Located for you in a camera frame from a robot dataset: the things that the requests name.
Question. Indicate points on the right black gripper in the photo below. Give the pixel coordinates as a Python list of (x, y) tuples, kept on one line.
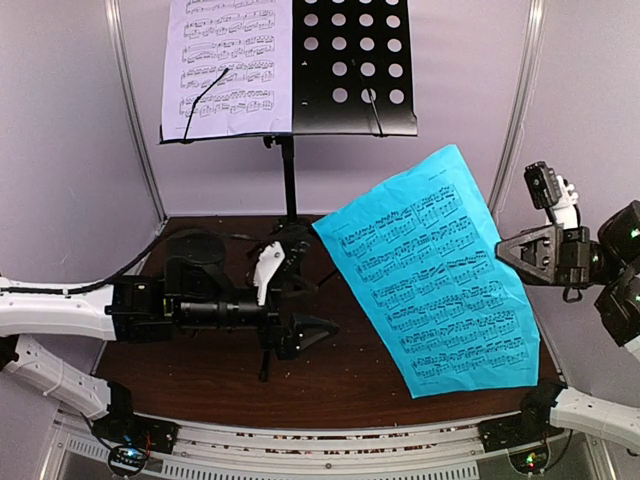
[(549, 255)]

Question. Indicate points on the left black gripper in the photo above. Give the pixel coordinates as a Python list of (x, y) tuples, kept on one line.
[(286, 342)]

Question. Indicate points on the cyan paper sheet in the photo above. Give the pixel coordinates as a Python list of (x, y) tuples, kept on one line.
[(418, 253)]

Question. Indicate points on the black perforated music stand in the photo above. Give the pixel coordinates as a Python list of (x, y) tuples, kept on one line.
[(352, 75)]

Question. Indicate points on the lilac sheet music paper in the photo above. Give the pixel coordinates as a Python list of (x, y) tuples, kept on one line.
[(228, 69)]

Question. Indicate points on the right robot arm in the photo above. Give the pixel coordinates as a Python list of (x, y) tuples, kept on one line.
[(615, 267)]

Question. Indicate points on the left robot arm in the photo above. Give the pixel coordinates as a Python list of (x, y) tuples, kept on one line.
[(192, 294)]

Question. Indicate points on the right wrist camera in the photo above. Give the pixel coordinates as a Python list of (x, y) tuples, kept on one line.
[(553, 194)]

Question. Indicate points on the aluminium front rail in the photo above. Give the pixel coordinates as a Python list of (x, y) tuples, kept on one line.
[(445, 450)]

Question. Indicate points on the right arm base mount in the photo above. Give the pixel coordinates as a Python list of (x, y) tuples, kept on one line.
[(526, 442)]

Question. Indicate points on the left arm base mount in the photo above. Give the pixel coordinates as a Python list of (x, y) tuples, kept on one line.
[(130, 441)]

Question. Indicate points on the left aluminium frame post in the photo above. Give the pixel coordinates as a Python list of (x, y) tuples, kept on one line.
[(117, 36)]

